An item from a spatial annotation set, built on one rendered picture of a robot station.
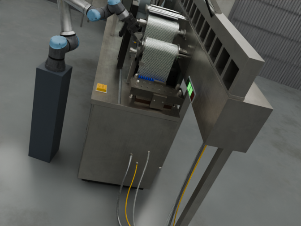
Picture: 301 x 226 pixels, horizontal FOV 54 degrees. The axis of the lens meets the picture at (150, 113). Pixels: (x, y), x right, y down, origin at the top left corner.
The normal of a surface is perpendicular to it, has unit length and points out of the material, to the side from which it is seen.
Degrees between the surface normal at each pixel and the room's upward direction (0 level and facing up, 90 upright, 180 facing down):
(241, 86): 90
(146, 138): 90
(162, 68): 90
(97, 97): 0
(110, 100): 0
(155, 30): 92
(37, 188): 0
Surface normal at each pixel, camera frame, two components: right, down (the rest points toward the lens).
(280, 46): -0.16, 0.51
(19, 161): 0.29, -0.79
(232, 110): 0.06, 0.57
